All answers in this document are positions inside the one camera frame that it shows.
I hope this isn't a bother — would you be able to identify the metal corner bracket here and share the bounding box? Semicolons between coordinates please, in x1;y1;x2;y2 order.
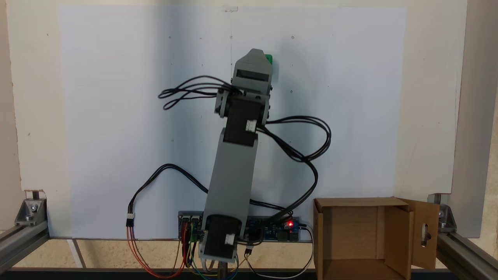
15;198;48;227
427;193;456;234

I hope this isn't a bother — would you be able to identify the circuit board with jumper wires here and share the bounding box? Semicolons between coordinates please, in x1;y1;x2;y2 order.
178;211;206;242

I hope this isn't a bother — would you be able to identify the green jumper wire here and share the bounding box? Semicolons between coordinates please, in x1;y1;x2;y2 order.
188;233;238;280

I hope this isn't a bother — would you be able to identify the black cable with white connector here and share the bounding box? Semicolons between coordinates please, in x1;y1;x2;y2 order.
126;163;210;228

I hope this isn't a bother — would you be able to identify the red orange wire lead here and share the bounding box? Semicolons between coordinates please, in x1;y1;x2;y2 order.
126;226;195;279

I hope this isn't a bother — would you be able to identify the white power cable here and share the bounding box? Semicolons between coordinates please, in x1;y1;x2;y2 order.
247;227;315;279

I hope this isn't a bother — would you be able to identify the white paper sheet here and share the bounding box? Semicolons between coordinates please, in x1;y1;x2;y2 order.
58;5;407;240

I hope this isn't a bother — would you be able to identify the blue circuit board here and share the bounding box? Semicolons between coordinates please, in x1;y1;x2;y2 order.
249;217;301;242

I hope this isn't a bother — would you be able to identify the thin black motor cable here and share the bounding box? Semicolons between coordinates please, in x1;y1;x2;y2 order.
249;115;332;225
158;75;238;111

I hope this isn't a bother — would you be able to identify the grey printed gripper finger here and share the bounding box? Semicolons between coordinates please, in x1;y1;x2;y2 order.
235;48;273;71

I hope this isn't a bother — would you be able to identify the brown cardboard box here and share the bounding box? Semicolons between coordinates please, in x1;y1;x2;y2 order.
313;196;441;280

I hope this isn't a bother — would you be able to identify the aluminium frame post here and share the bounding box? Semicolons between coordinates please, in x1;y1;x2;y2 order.
436;231;498;280
0;224;50;275

